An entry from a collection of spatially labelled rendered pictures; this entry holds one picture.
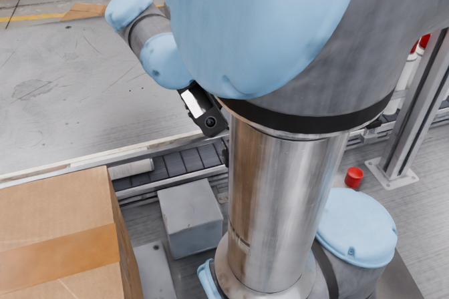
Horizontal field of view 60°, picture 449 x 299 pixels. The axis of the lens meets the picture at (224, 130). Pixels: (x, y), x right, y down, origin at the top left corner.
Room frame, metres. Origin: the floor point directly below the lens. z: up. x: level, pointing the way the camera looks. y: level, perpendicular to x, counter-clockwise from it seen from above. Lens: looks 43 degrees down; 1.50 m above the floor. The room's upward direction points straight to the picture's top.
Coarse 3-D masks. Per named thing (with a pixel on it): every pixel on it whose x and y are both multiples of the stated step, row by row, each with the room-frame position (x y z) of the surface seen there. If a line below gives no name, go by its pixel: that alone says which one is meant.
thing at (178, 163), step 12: (384, 120) 0.70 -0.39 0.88; (216, 144) 0.61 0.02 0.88; (168, 156) 0.58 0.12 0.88; (180, 156) 0.58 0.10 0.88; (192, 156) 0.58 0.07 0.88; (204, 156) 0.58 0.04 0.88; (216, 156) 0.58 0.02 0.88; (156, 168) 0.54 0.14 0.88; (168, 168) 0.54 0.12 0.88; (180, 168) 0.54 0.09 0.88; (192, 168) 0.54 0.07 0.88; (204, 168) 0.55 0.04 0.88; (120, 180) 0.51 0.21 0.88; (132, 180) 0.51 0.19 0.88; (144, 180) 0.51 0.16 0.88; (156, 180) 0.51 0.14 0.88
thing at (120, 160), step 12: (396, 96) 0.69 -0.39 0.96; (228, 132) 0.57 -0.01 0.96; (180, 144) 0.53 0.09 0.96; (192, 144) 0.54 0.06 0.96; (204, 144) 0.54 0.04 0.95; (120, 156) 0.50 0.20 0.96; (132, 156) 0.50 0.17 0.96; (144, 156) 0.51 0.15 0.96; (156, 156) 0.51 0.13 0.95; (72, 168) 0.47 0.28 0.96; (84, 168) 0.47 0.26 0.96; (24, 180) 0.44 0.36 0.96; (36, 180) 0.44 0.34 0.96
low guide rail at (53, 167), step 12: (192, 132) 0.62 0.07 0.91; (144, 144) 0.58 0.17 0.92; (156, 144) 0.58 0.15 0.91; (168, 144) 0.59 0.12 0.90; (84, 156) 0.55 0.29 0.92; (96, 156) 0.55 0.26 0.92; (36, 168) 0.51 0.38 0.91; (48, 168) 0.51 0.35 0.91; (60, 168) 0.52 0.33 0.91; (0, 180) 0.48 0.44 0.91; (12, 180) 0.49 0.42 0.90
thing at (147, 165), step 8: (120, 152) 0.55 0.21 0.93; (128, 152) 0.54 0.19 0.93; (88, 160) 0.52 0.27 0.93; (96, 160) 0.52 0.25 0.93; (144, 160) 0.53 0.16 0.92; (152, 160) 0.53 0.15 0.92; (112, 168) 0.51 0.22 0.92; (120, 168) 0.51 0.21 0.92; (128, 168) 0.51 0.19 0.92; (136, 168) 0.51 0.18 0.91; (144, 168) 0.52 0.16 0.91; (152, 168) 0.52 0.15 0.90; (112, 176) 0.50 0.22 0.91; (120, 176) 0.50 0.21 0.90
